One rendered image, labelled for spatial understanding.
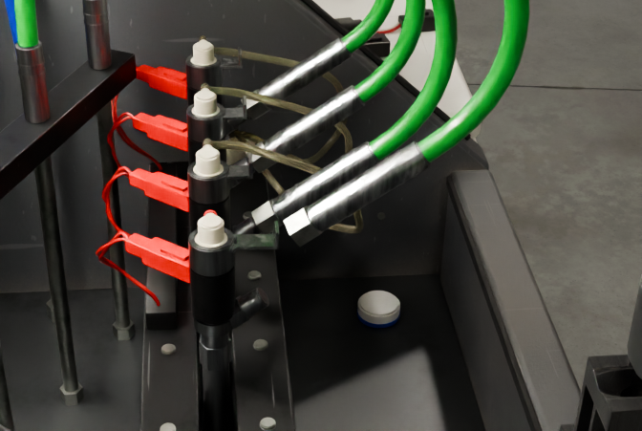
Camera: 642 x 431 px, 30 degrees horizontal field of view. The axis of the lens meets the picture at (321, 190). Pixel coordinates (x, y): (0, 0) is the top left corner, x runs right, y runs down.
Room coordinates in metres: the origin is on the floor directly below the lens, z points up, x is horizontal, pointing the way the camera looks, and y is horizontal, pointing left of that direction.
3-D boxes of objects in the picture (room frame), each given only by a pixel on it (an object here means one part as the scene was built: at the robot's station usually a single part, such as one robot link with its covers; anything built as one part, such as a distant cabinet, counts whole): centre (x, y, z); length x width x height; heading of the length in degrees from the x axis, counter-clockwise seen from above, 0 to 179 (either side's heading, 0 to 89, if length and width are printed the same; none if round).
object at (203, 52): (0.84, 0.09, 1.10); 0.02 x 0.02 x 0.03
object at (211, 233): (0.60, 0.07, 1.10); 0.02 x 0.02 x 0.03
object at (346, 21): (1.15, -0.06, 0.99); 0.12 x 0.02 x 0.02; 105
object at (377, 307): (0.86, -0.06, 0.84); 0.04 x 0.04 x 0.01
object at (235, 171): (0.68, 0.06, 1.10); 0.03 x 0.02 x 0.01; 97
